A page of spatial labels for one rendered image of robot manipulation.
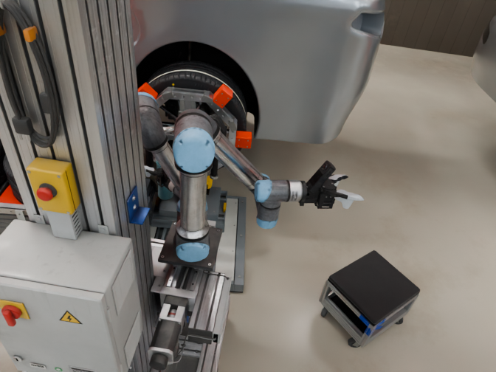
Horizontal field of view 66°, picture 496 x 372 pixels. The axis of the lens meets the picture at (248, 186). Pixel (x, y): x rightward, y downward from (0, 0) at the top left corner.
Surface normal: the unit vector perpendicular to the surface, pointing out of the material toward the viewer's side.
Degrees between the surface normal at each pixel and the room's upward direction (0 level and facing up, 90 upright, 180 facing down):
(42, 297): 90
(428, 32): 90
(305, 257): 0
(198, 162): 82
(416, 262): 0
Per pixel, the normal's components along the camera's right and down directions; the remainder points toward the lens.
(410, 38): -0.12, 0.61
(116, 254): 0.10, -0.77
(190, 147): 0.14, 0.55
